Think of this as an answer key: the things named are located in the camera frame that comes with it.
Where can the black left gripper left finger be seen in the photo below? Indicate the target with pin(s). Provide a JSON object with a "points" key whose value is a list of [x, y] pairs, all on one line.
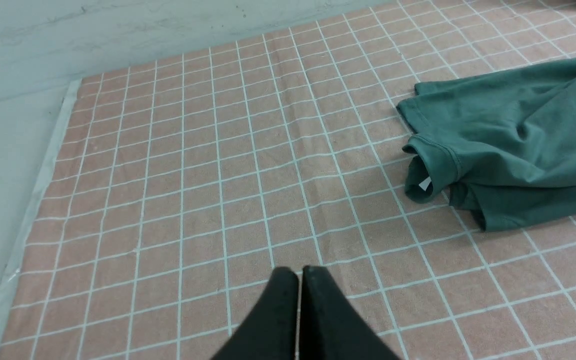
{"points": [[269, 331]]}

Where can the pink checkered table cloth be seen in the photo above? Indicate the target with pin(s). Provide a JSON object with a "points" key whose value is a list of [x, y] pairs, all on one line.
{"points": [[173, 188]]}

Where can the green long-sleeve top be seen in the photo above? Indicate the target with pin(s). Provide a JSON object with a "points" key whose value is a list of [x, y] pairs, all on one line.
{"points": [[503, 144]]}

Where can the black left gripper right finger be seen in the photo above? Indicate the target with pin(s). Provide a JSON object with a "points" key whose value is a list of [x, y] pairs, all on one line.
{"points": [[329, 327]]}

